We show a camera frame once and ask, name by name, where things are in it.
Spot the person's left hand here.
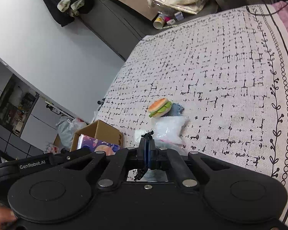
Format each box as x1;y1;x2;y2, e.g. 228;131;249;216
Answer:
0;206;17;229

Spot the black cable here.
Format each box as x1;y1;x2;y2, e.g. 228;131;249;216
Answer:
245;0;288;16

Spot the white black patterned blanket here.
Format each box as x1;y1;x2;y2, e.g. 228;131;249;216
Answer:
96;5;288;226

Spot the brown cardboard box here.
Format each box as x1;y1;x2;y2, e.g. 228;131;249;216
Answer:
70;119;124;152

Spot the grey door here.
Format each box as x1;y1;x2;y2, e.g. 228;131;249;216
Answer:
81;0;158;60

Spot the grey wall cabinet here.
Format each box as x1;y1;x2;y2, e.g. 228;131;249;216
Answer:
0;62;61;159

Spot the paper cup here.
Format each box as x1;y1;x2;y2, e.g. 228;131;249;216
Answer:
153;16;165;30

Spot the blue denim fabric piece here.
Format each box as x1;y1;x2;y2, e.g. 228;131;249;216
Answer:
168;103;184;116

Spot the colourful tissue pack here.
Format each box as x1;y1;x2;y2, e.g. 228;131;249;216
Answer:
77;134;121;156

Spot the toy hamburger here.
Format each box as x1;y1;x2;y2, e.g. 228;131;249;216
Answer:
148;98;172;118

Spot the clear plastic bead bag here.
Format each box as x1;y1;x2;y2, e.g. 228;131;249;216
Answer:
151;116;187;145

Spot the small purple box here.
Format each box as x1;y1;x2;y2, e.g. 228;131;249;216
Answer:
174;11;184;21

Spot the grey garbage bag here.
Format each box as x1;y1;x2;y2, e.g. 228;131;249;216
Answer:
55;116;87;150

